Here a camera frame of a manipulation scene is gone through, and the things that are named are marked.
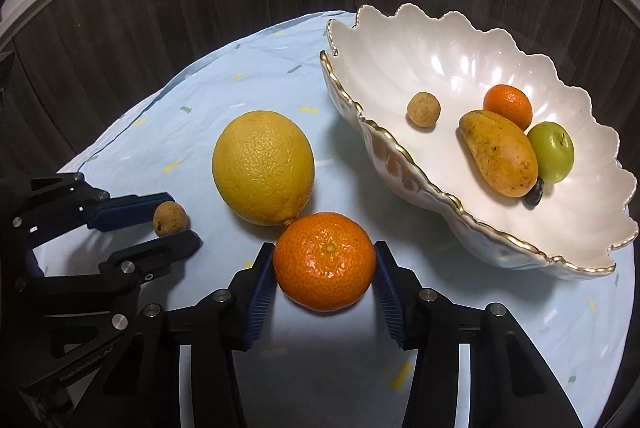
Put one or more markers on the white scalloped gold-rimmed bowl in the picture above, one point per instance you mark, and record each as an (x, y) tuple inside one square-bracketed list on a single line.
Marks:
[(425, 58)]

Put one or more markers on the small dark grape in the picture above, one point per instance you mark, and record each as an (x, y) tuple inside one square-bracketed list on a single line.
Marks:
[(535, 197)]

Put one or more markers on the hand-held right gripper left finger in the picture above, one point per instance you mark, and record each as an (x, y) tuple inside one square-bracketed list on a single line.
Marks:
[(260, 298)]

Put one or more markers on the large yellow lemon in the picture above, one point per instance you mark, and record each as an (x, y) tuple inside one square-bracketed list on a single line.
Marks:
[(262, 165)]

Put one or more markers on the light blue patterned tablecloth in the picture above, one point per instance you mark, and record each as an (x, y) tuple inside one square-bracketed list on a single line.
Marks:
[(150, 133)]

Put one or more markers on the yellow speckled mango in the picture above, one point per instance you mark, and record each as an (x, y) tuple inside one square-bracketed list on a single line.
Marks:
[(500, 153)]

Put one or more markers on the green round jujube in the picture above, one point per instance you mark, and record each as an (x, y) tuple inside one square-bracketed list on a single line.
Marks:
[(552, 153)]

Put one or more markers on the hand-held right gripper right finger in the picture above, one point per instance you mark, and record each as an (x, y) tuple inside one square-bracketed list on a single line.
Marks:
[(387, 303)]

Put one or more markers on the small brown longan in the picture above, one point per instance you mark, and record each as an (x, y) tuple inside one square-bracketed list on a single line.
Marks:
[(423, 109), (170, 219)]

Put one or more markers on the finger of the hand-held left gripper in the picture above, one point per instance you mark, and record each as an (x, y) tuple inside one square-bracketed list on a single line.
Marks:
[(170, 248), (130, 210)]

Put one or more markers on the small orange tangerine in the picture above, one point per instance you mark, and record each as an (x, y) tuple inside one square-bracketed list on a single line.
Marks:
[(507, 103)]

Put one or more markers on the large orange tangerine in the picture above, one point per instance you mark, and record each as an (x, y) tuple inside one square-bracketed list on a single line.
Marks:
[(325, 260)]

